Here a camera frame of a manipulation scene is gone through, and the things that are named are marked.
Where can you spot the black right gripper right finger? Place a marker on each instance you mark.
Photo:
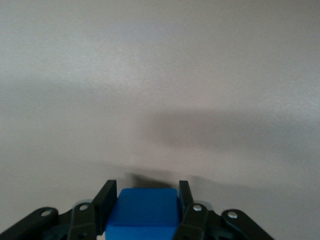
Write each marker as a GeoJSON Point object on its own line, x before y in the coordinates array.
{"type": "Point", "coordinates": [197, 222]}

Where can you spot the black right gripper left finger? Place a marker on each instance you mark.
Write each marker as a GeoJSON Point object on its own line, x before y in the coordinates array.
{"type": "Point", "coordinates": [82, 222]}

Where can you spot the blue cube block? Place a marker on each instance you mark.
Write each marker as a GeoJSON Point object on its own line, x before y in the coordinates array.
{"type": "Point", "coordinates": [147, 210]}

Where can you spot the brown paper table cover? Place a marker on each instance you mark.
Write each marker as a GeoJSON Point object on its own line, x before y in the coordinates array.
{"type": "Point", "coordinates": [100, 75]}

